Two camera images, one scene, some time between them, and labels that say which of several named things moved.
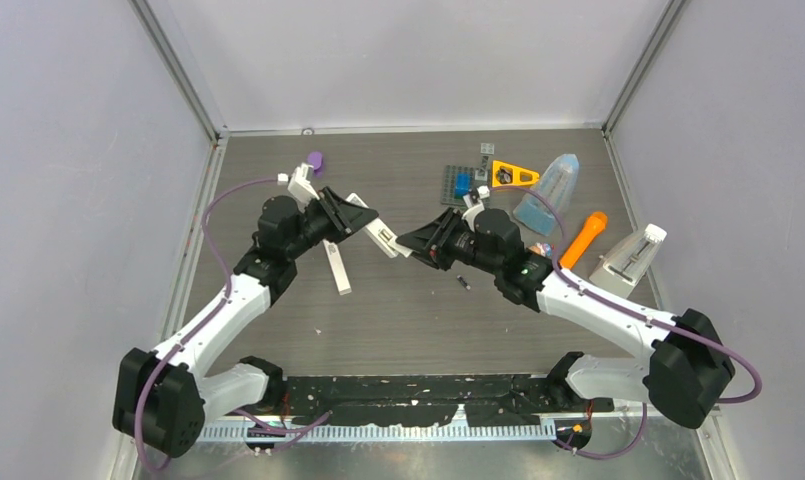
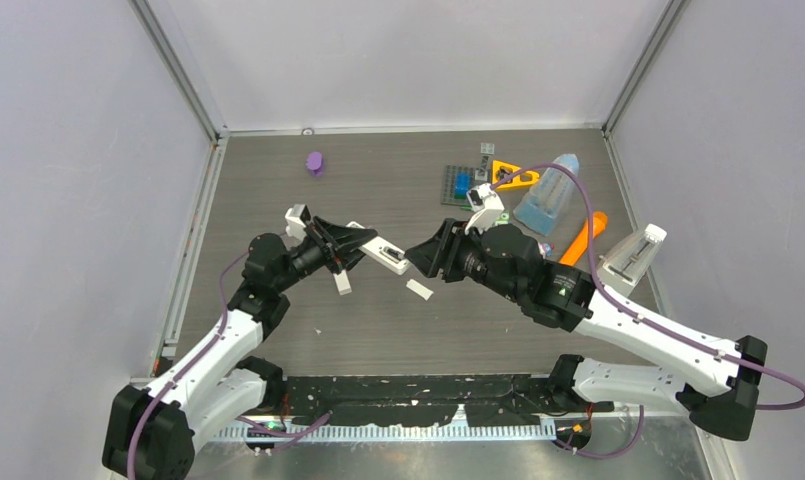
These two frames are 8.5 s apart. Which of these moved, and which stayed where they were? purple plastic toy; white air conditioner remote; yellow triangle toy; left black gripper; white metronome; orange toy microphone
Moved: white air conditioner remote; left black gripper
Stayed: yellow triangle toy; white metronome; purple plastic toy; orange toy microphone
